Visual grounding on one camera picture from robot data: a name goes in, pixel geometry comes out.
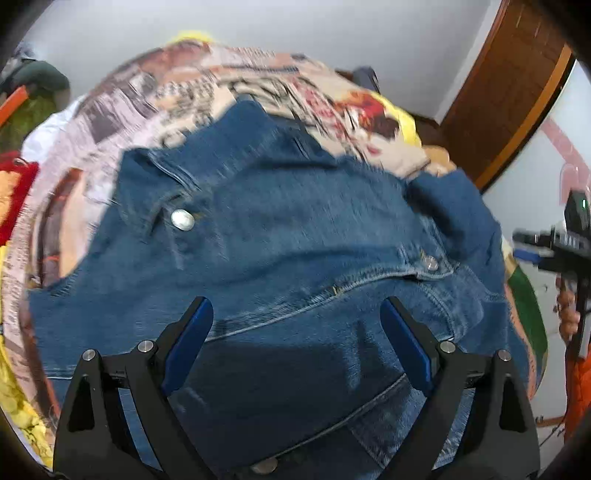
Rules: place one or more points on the brown wooden door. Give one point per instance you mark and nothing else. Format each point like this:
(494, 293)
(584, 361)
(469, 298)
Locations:
(503, 87)

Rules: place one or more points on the green cloth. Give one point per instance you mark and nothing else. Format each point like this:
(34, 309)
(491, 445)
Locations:
(34, 104)

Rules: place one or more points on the printed blanket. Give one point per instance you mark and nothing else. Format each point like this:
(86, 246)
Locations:
(184, 92)

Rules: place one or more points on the person's orange-sleeved right forearm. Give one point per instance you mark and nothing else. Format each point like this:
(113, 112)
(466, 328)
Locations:
(579, 387)

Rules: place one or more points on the blue denim jacket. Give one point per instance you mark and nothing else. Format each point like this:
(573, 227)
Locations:
(286, 230)

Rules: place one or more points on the dark grey cloth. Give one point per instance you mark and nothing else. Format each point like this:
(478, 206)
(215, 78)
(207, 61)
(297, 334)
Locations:
(367, 77)

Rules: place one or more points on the red fuzzy cloth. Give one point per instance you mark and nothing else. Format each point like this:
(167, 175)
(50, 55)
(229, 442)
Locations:
(14, 198)

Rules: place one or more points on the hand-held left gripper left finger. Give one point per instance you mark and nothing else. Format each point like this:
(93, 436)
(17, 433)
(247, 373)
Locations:
(190, 333)

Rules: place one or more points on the white cloth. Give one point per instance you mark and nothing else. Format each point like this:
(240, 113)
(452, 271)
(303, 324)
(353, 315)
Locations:
(44, 134)

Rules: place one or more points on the person's right hand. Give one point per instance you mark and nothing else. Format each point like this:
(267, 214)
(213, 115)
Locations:
(568, 309)

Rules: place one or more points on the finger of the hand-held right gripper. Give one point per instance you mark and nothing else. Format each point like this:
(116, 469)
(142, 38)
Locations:
(531, 256)
(531, 238)

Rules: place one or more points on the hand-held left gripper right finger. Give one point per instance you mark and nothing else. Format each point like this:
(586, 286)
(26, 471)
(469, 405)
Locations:
(406, 337)

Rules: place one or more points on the yellow bed sheet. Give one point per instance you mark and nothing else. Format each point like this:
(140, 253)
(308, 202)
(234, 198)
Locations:
(408, 124)

